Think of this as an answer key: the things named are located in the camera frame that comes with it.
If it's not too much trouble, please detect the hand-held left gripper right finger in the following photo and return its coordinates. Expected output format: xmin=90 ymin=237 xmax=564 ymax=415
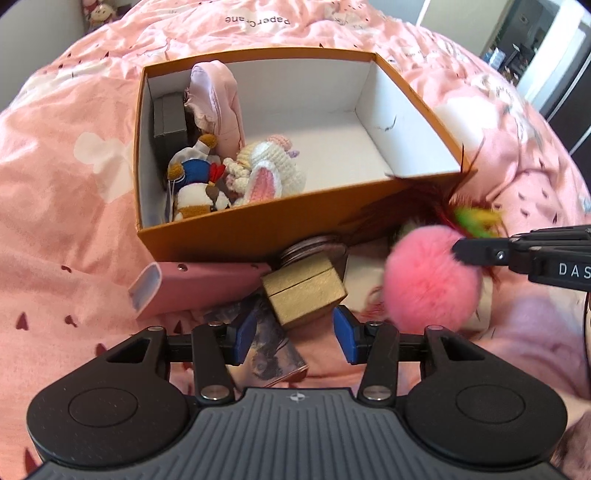
xmin=332 ymin=305 xmax=486 ymax=407

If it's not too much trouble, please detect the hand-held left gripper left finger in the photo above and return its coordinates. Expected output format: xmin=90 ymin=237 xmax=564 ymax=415
xmin=106 ymin=313 xmax=258 ymax=407

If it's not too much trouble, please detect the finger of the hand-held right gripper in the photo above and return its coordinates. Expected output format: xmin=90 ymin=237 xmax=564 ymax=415
xmin=451 ymin=234 xmax=515 ymax=274

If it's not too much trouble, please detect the dark photo booklet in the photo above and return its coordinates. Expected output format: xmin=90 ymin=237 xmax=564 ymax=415
xmin=202 ymin=294 xmax=310 ymax=387

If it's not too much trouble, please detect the red green feather toy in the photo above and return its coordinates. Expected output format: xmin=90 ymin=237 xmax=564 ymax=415
xmin=342 ymin=138 xmax=507 ymax=288

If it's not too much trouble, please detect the pink fluffy pom-pom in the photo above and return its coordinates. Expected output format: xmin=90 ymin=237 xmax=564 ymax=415
xmin=383 ymin=226 xmax=484 ymax=326

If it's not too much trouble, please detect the gold box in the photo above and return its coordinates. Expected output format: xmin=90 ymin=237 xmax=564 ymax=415
xmin=261 ymin=255 xmax=348 ymax=329

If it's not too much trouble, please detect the pink hard case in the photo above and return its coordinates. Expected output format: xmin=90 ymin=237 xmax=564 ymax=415
xmin=127 ymin=260 xmax=274 ymax=322

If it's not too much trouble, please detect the brown white dog plush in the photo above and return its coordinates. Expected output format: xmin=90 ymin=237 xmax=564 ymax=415
xmin=173 ymin=181 xmax=237 ymax=223

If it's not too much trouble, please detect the white crocheted bunny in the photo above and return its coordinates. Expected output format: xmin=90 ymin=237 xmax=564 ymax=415
xmin=223 ymin=133 xmax=308 ymax=206

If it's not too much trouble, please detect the blue white duck plush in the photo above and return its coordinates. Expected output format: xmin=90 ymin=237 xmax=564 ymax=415
xmin=167 ymin=133 xmax=228 ymax=195

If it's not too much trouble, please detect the orange cardboard box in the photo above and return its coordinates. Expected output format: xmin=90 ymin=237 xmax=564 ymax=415
xmin=133 ymin=51 xmax=472 ymax=264

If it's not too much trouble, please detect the grey box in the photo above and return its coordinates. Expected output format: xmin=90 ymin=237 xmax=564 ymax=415
xmin=152 ymin=91 xmax=188 ymax=149

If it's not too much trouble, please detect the pink fabric pouch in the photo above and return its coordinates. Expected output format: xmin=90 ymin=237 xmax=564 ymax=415
xmin=184 ymin=62 xmax=246 ymax=151

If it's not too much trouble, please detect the round silver tin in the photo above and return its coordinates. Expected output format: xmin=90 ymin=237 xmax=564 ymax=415
xmin=276 ymin=234 xmax=348 ymax=269

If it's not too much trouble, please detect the white door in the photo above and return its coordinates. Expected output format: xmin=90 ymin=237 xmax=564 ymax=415
xmin=516 ymin=9 xmax=579 ymax=118

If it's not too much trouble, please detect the pink printed blanket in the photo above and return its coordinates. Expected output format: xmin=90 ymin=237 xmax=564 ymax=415
xmin=0 ymin=0 xmax=591 ymax=416

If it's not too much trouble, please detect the column of plush toys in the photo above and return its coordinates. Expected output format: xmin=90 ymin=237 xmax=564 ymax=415
xmin=81 ymin=0 xmax=117 ymax=29

